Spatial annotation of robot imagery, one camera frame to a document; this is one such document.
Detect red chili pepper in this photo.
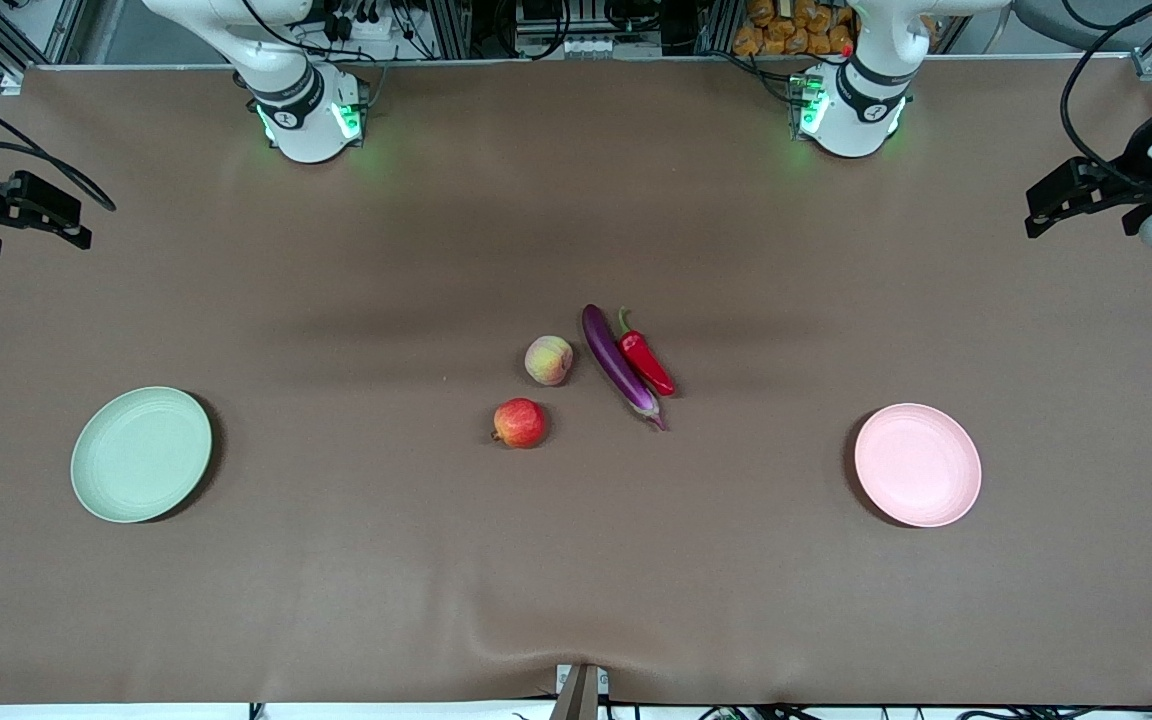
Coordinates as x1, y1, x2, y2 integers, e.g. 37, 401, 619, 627
618, 307, 677, 397

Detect purple eggplant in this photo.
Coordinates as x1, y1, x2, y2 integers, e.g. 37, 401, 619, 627
581, 303, 668, 432

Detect red pomegranate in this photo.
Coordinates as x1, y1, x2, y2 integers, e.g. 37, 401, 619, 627
492, 398, 548, 449

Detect yellow pink peach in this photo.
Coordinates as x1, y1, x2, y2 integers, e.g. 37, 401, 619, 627
524, 335, 575, 387

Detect grey rounded object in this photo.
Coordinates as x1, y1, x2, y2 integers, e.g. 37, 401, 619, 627
1011, 0, 1152, 51

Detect green round plate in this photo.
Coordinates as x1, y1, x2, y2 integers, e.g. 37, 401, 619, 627
70, 386, 214, 524

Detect pink round plate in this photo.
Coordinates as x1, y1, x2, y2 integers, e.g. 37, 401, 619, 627
854, 403, 983, 528

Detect bag of orange snacks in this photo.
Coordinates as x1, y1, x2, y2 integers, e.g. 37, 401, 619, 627
733, 0, 859, 57

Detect white power strip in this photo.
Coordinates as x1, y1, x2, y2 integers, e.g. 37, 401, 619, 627
301, 0, 417, 63

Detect background equipment rack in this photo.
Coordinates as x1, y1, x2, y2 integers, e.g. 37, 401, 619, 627
416, 0, 737, 61

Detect white terminal strip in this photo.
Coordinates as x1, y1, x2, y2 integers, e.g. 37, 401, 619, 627
561, 35, 662, 59

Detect brown table cover mat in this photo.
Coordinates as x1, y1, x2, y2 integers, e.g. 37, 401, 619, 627
0, 55, 1152, 707

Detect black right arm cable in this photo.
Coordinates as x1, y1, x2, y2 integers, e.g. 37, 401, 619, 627
0, 85, 118, 213

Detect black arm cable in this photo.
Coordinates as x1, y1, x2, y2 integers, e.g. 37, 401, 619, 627
0, 85, 118, 213
1059, 0, 1152, 191

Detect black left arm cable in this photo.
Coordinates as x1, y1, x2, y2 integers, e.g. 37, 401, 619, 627
1059, 0, 1152, 191

